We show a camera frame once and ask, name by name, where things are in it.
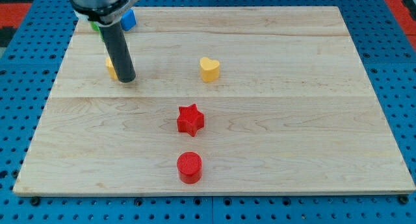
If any red star block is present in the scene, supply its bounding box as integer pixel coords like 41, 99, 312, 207
177, 103, 205, 137

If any blue cube block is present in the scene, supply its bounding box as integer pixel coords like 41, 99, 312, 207
120, 9, 137, 31

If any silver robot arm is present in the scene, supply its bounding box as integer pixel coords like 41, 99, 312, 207
70, 0, 140, 83

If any green block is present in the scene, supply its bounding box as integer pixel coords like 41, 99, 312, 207
90, 22, 104, 42

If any red cylinder block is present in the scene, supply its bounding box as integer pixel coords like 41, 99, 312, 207
177, 151, 202, 184

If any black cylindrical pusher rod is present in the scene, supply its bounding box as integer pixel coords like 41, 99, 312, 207
99, 23, 136, 83

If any yellow hexagon block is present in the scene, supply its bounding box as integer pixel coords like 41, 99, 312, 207
105, 57, 118, 80

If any wooden board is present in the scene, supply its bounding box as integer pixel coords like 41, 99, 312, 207
14, 6, 415, 197

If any yellow heart block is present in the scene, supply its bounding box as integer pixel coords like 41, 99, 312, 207
200, 57, 220, 82

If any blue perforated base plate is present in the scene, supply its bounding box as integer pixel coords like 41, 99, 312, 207
1, 0, 415, 223

